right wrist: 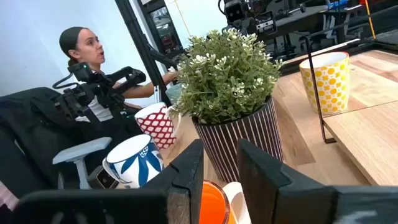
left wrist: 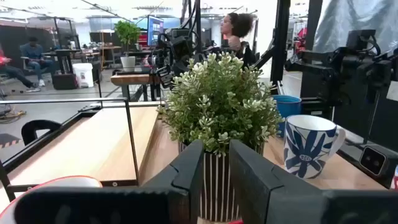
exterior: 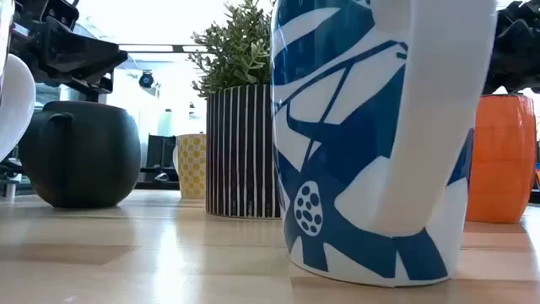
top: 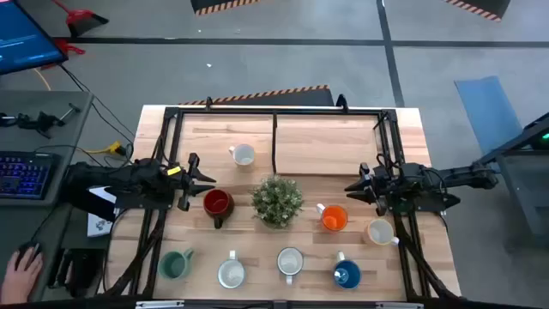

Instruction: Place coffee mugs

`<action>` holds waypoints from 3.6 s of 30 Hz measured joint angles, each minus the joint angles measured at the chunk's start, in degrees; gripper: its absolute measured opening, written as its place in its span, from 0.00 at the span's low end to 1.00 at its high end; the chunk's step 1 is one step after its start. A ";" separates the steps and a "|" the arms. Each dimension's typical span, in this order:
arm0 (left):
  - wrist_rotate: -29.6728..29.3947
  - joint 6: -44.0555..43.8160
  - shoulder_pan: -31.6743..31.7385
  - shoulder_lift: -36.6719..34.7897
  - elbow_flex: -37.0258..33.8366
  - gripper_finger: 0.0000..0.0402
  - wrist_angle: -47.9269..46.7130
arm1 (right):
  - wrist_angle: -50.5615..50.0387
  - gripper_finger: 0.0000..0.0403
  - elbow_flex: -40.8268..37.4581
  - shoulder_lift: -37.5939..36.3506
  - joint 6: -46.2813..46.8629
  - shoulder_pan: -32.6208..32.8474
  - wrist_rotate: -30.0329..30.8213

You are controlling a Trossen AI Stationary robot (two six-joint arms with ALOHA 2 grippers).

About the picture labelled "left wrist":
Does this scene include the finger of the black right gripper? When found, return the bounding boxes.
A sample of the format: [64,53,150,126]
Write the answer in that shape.
[157,65,175,90]

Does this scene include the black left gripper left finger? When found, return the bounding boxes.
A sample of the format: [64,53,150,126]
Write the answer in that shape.
[14,139,205,224]

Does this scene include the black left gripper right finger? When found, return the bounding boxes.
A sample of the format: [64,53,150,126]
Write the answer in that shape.
[229,139,398,224]

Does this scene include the white mug blue leaf print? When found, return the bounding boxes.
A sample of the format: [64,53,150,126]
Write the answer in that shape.
[282,114,346,180]

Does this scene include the blue glazed mug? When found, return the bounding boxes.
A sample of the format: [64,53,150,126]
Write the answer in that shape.
[272,95,302,138]

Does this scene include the wooden side table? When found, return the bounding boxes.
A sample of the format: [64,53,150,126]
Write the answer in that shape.
[110,73,162,102]

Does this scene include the background computer monitor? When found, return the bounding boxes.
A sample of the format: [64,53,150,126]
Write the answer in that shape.
[146,14,165,47]

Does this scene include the small tree in white pot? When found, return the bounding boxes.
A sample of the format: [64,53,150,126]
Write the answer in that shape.
[113,20,142,73]

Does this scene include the green plant in striped pot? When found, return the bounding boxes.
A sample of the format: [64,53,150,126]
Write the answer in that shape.
[157,51,284,223]

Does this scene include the person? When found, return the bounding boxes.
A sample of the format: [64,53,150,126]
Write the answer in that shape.
[19,36,55,88]
[219,12,259,68]
[0,46,42,93]

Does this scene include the white bin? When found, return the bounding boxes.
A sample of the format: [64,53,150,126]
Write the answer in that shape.
[72,62,95,89]

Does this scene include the black case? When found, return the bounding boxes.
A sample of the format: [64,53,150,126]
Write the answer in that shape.
[51,73,78,91]

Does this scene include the black desk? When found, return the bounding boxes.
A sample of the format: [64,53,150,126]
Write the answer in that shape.
[42,48,82,75]

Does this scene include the black arched clamp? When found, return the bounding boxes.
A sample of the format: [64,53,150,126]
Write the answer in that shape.
[21,119,62,146]

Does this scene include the hazard striped black floor mat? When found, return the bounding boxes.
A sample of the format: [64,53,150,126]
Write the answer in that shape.
[0,133,23,149]

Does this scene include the grey tarp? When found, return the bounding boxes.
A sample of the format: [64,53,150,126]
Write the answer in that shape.
[312,0,398,55]

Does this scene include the wooden shelf with black frame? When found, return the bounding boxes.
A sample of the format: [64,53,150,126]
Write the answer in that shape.
[0,97,165,203]

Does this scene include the black aluminium rig frame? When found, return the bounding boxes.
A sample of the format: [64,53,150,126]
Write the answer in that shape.
[0,0,398,203]

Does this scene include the black table-level camera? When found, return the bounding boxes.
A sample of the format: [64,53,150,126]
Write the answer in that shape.
[358,144,392,180]

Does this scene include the tangled floor cables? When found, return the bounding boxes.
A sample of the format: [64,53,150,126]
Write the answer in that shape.
[0,107,27,125]

